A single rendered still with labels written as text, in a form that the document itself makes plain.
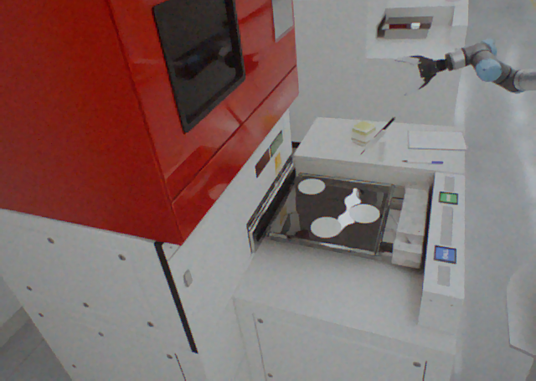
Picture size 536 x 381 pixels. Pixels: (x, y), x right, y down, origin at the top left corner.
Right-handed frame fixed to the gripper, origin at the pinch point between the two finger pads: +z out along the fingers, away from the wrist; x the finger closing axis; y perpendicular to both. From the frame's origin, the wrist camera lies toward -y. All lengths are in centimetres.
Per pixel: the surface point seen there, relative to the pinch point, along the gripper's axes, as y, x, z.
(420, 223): -39, -50, 6
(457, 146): -10.5, -31.9, -13.4
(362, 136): -13.9, -18.2, 18.9
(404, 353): -72, -76, 19
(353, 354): -68, -77, 33
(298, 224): -49, -40, 44
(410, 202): -30, -45, 8
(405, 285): -57, -64, 15
